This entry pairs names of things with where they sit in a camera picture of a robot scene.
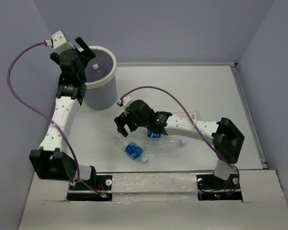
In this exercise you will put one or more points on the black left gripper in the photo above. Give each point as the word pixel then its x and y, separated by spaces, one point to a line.
pixel 89 54

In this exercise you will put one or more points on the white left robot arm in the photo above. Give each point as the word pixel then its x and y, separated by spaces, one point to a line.
pixel 55 159

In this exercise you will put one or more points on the blue label bottle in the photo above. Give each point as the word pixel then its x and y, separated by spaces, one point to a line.
pixel 150 134
pixel 131 149

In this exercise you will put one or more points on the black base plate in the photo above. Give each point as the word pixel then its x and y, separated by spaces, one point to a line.
pixel 99 191
pixel 211 188

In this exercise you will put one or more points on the clear bottle cream label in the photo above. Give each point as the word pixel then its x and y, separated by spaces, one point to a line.
pixel 194 115

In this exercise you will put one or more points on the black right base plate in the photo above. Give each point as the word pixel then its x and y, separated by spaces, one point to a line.
pixel 211 188

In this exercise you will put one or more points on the clear unlabelled bottle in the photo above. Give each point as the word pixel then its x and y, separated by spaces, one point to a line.
pixel 96 72

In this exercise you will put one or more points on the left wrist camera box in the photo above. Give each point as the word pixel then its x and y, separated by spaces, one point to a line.
pixel 60 43

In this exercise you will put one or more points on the clear crushed bottle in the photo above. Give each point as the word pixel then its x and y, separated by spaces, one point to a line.
pixel 163 145

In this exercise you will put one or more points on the white round plastic bin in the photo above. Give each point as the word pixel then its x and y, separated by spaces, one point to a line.
pixel 101 94

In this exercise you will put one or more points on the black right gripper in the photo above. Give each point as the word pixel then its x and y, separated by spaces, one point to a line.
pixel 120 121

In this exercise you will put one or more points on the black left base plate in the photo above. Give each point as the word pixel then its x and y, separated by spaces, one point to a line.
pixel 99 191

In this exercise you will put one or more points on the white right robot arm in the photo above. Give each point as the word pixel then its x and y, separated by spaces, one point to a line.
pixel 222 136

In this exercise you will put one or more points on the blue label bottle front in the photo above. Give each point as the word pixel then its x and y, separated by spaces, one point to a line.
pixel 131 149

